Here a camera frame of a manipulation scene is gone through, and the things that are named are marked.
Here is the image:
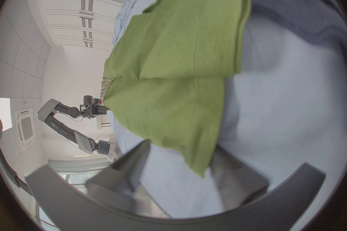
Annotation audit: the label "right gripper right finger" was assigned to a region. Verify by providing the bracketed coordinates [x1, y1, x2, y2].
[212, 155, 269, 209]

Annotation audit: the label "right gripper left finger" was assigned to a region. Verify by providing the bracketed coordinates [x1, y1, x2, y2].
[86, 140, 151, 199]

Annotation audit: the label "green shorts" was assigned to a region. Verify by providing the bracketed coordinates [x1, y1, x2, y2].
[102, 0, 251, 178]

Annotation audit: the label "round woven basket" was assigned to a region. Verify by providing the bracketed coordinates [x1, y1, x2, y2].
[100, 74, 109, 100]

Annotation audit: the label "bed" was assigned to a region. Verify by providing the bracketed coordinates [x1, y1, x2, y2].
[111, 0, 347, 221]

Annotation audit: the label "white ceiling air conditioner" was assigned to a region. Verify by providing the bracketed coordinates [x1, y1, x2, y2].
[15, 108, 37, 147]

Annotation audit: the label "white wardrobe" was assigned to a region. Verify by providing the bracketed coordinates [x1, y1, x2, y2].
[26, 0, 136, 50]

